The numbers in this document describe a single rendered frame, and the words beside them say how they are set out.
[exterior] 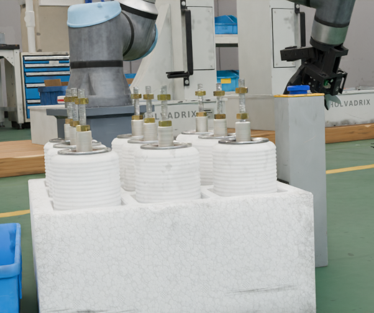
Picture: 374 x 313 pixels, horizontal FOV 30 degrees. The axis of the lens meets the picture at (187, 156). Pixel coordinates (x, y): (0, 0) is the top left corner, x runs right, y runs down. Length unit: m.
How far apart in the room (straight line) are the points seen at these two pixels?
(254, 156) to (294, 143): 0.25
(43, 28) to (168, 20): 4.04
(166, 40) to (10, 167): 1.05
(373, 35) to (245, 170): 6.71
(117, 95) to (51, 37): 5.92
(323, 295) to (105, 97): 0.64
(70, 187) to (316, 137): 0.49
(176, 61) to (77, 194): 2.50
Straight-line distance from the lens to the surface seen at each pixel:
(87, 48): 1.50
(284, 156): 1.26
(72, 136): 1.09
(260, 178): 1.00
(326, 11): 1.48
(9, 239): 1.21
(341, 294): 1.14
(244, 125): 1.02
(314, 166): 1.26
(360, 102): 3.97
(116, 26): 1.53
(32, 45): 7.24
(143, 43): 1.64
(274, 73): 3.66
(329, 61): 1.51
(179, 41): 3.38
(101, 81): 1.49
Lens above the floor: 0.34
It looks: 6 degrees down
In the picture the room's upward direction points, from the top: 2 degrees counter-clockwise
